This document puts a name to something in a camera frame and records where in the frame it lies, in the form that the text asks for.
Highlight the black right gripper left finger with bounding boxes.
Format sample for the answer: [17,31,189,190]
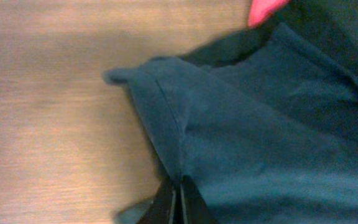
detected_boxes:
[137,179,177,224]

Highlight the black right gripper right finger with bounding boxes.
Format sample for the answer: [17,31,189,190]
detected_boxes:
[180,175,217,224]

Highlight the navy blue shorts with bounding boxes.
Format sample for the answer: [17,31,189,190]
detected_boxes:
[105,23,358,223]

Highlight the red cloth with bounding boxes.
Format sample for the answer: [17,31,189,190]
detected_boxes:
[247,0,290,27]

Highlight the dark green garment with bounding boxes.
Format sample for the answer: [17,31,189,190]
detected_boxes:
[182,0,358,75]

